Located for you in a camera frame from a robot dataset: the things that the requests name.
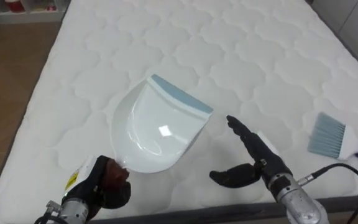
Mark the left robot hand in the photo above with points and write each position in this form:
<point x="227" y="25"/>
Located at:
<point x="89" y="183"/>

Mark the white plastic dustpan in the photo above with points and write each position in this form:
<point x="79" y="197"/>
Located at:
<point x="154" y="130"/>

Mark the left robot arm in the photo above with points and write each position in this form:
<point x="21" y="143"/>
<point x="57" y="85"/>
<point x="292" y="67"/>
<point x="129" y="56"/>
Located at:
<point x="71" y="213"/>

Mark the white shelf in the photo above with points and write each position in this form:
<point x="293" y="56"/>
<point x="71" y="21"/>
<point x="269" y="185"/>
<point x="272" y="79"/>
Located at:
<point x="20" y="17"/>

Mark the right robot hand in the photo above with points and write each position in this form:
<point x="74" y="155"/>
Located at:
<point x="266" y="155"/>

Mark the white quilted mattress bed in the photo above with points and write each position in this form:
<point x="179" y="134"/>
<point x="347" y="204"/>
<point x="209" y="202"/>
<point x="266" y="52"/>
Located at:
<point x="228" y="46"/>

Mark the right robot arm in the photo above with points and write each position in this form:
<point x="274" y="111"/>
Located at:
<point x="300" y="205"/>

